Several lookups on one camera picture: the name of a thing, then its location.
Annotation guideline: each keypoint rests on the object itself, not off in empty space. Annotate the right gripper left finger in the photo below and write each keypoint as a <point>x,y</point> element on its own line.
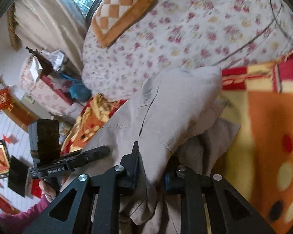
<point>91,204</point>

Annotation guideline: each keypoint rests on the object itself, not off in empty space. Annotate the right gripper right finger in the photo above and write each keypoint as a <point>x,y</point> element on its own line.
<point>211,203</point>

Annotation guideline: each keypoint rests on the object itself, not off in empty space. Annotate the beige zip jacket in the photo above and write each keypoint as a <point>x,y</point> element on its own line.
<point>176,112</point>

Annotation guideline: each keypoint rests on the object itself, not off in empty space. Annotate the pink sleeve forearm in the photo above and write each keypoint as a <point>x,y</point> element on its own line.
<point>17,223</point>

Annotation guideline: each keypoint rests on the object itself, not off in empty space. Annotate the person's left hand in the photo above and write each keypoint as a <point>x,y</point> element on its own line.
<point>48,191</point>

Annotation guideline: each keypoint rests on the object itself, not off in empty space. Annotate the blue plastic bag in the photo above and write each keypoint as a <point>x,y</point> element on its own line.
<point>77,90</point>

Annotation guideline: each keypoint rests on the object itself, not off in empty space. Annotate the orange red yellow blanket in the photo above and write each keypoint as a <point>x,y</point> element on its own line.
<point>259,162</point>

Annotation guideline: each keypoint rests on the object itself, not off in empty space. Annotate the cream window curtain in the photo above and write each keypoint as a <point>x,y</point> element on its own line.
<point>48,25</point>

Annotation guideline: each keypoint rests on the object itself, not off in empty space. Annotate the orange checkered cushion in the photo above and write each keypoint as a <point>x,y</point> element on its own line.
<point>114,17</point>

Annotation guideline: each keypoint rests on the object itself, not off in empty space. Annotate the floral white quilt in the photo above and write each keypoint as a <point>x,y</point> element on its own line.
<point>188,34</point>

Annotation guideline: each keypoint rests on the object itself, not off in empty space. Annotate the red wall decoration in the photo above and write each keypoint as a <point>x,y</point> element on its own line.
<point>6,99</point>

